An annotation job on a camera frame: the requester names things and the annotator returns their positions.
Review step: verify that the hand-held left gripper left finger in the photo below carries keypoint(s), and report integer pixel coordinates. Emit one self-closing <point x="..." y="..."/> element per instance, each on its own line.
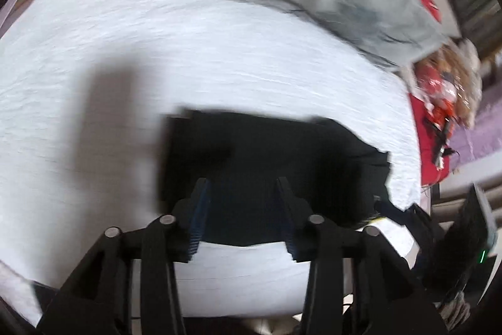
<point x="198" y="217"/>

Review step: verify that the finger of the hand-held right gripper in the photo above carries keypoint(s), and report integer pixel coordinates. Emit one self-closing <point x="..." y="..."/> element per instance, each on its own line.
<point x="408" y="219"/>

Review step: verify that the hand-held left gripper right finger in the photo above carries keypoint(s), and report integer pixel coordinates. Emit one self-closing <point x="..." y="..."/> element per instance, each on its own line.
<point x="288" y="225"/>

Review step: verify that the black pants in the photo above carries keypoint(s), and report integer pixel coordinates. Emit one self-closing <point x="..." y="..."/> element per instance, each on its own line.
<point x="274" y="154"/>

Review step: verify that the purple cloth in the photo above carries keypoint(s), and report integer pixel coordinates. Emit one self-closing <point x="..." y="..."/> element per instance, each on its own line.
<point x="480" y="131"/>

